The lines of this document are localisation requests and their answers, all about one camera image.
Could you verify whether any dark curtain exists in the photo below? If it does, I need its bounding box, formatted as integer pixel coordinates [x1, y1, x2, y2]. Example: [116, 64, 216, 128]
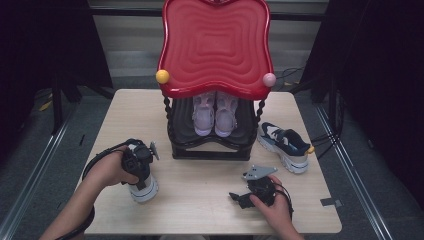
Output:
[299, 0, 424, 208]
[0, 0, 114, 164]

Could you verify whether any yellow floor tape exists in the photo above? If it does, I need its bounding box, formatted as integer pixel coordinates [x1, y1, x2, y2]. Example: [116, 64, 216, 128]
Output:
[38, 94, 54, 113]

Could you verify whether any grey tape piece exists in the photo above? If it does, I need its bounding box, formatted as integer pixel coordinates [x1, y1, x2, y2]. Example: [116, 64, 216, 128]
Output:
[320, 197, 344, 208]

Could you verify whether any red and black shoe rack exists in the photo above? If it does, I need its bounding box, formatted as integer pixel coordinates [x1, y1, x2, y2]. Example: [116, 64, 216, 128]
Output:
[155, 0, 278, 162]

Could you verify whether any hand-held gripper black cable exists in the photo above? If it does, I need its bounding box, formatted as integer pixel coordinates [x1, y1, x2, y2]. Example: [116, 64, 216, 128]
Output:
[54, 138, 145, 240]
[274, 184, 295, 221]

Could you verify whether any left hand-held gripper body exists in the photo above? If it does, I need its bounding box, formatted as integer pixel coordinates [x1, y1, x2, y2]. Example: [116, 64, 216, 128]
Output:
[121, 141, 160, 183]

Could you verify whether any left hand-held gripper black cable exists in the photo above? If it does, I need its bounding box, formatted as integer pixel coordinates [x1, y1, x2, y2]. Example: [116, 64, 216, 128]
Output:
[54, 138, 145, 240]

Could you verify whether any person's right hand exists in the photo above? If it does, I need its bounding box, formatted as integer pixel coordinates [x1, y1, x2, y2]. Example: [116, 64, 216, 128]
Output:
[249, 175, 294, 231]

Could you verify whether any black metal stand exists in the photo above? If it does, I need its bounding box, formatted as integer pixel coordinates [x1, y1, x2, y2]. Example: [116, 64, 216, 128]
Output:
[49, 76, 66, 136]
[328, 76, 346, 138]

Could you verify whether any person's left hand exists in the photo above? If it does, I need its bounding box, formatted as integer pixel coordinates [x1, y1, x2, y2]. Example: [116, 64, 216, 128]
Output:
[84, 149, 139, 191]

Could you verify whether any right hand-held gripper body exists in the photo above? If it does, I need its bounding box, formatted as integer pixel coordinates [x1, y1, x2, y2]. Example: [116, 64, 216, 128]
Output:
[242, 165, 278, 206]

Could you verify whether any right hand-held gripper black cable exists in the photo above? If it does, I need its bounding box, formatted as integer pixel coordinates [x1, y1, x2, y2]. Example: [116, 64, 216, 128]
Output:
[274, 184, 295, 221]

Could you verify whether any purple jelly sandal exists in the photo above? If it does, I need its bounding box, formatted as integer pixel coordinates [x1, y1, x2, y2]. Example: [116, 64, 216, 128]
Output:
[214, 91, 240, 138]
[191, 92, 217, 137]

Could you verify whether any metal floor rail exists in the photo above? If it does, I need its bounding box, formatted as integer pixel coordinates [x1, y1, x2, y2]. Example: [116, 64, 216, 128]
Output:
[0, 103, 81, 240]
[314, 103, 398, 240]

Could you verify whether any thin black floor cable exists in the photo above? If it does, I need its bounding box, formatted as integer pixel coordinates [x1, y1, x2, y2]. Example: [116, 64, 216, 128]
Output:
[276, 66, 306, 81]

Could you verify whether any black floor cable bundle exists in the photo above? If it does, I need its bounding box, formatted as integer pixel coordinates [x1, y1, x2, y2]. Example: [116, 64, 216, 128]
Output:
[311, 131, 344, 159]

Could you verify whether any navy and white sneaker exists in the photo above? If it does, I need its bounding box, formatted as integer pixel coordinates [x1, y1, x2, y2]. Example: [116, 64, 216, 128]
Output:
[127, 141, 160, 204]
[256, 121, 316, 175]

